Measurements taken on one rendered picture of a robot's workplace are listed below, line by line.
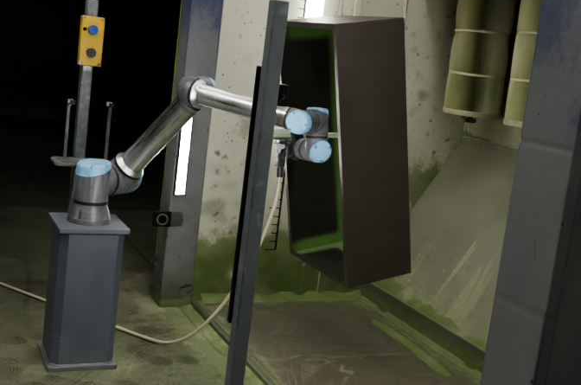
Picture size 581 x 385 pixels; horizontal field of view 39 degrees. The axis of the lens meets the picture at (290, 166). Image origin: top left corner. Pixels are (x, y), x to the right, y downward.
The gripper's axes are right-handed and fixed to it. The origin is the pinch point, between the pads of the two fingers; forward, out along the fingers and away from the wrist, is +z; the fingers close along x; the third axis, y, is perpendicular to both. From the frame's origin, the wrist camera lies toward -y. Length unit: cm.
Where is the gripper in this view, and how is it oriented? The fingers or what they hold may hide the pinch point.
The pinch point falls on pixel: (281, 140)
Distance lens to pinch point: 356.9
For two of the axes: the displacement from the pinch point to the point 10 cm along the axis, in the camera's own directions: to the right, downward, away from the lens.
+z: -4.6, -1.0, 8.8
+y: -0.6, 9.9, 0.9
